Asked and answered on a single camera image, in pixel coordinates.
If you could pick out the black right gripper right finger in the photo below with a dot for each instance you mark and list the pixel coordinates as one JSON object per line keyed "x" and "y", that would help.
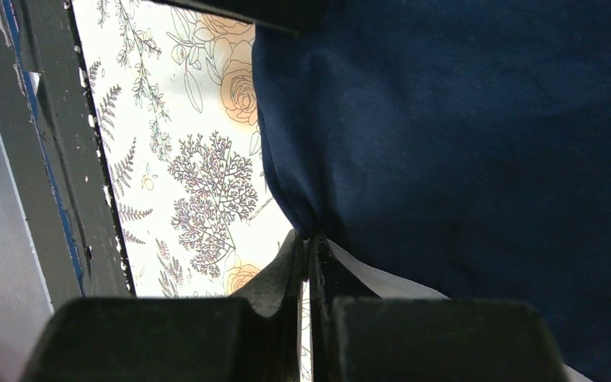
{"x": 358, "y": 335}

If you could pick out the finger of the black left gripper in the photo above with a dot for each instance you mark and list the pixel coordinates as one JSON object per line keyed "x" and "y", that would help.
{"x": 289, "y": 16}

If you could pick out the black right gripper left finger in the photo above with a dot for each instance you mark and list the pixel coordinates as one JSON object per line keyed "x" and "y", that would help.
{"x": 250, "y": 335}

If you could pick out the navy blue underwear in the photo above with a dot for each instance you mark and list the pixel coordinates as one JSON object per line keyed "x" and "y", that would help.
{"x": 462, "y": 145}

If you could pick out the floral table cloth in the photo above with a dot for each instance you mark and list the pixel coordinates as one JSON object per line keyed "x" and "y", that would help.
{"x": 177, "y": 111}

